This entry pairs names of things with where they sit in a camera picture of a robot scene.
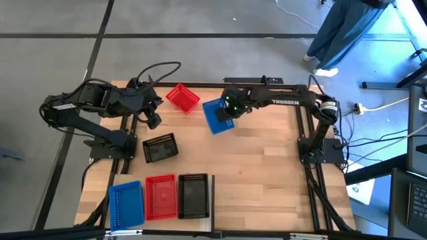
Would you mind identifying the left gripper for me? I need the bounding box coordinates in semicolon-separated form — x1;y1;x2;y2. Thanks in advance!
125;77;164;131

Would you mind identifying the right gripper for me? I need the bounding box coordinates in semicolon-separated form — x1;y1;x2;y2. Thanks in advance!
215;86;254;123

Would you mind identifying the blue plastic basket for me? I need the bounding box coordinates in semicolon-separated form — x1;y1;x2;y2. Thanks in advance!
202;97;236;135
108;180;146;231

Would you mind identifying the black plastic basket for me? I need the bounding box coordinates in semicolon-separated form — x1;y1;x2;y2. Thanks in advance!
141;132;179;164
177;173;210;220

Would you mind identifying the red plastic basket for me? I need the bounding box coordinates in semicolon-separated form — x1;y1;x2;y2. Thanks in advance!
165;83;201;115
145;173;178;221

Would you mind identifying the person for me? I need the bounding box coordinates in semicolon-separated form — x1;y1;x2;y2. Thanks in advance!
302;0;394;78

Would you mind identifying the white paper with logo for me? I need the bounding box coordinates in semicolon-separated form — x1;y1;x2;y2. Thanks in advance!
345;159;376;206

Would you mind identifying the black desk leg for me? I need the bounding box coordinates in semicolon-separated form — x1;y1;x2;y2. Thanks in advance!
362;63;427;90

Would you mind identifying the black desk beam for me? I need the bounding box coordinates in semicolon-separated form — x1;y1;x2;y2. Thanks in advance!
343;153;410;186

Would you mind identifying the grey computer case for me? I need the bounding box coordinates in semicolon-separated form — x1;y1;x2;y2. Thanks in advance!
406;85;427;177

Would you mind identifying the black laptop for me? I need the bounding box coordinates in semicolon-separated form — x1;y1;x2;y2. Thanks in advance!
388;168;427;239

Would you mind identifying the black bracket bar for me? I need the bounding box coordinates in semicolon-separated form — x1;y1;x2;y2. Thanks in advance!
223;75;284;85

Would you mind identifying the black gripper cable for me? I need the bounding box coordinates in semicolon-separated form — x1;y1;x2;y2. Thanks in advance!
135;61;183;88
307;75;326;97

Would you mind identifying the black base cable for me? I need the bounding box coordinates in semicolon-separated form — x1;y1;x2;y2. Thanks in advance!
81;159;96;193

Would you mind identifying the white floor cable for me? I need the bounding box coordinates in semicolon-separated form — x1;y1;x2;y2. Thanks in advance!
275;0;320;31

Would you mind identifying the silver frame bracket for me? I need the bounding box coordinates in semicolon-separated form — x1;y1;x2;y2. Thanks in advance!
289;232;330;240
105;229;143;237

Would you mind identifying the orange extension cable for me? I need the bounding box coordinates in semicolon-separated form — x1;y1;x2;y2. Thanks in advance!
363;96;410;113

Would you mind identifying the grey floor cable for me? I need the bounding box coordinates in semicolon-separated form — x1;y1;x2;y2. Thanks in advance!
346;123;427;169

